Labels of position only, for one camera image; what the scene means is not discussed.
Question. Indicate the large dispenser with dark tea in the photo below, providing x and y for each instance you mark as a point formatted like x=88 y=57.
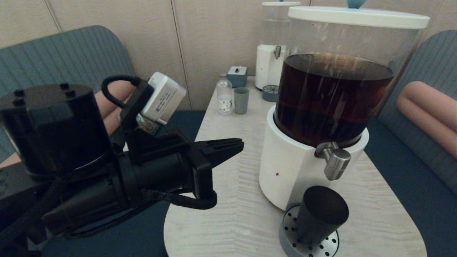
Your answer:
x=292 y=169

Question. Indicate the small white dispenser lid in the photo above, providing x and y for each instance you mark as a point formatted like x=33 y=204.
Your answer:
x=282 y=4

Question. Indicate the green snack packet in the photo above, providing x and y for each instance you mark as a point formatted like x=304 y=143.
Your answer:
x=147 y=125

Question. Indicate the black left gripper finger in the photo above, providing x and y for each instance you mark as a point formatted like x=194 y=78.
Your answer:
x=223 y=155
x=223 y=144

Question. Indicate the small blue perforated drip tray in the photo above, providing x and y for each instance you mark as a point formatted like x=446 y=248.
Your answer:
x=270 y=92

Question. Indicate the grey-blue cup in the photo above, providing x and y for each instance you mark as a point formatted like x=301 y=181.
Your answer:
x=241 y=101

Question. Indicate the large metal dispenser tap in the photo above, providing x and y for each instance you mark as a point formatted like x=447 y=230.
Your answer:
x=337 y=162

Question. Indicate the grey-blue square box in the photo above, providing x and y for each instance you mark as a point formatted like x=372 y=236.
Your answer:
x=237 y=77

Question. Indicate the large white dispenser lid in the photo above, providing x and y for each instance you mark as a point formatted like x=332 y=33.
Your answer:
x=357 y=17

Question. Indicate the dark brown plastic cup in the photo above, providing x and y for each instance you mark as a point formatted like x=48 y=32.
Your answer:
x=318 y=216

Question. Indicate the clear plastic bottle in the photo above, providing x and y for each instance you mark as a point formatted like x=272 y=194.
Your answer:
x=224 y=95

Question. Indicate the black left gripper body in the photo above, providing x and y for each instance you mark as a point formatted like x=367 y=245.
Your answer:
x=160 y=171

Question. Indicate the round metal drip tray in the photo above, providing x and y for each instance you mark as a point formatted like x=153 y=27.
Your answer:
x=323 y=248

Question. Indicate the small white clear dispenser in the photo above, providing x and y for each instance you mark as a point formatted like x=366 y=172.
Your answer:
x=266 y=67

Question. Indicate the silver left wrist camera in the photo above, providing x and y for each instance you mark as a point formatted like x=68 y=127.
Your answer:
x=162 y=98

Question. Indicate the small metal dispenser tap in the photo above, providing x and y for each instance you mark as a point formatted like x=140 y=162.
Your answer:
x=277 y=52

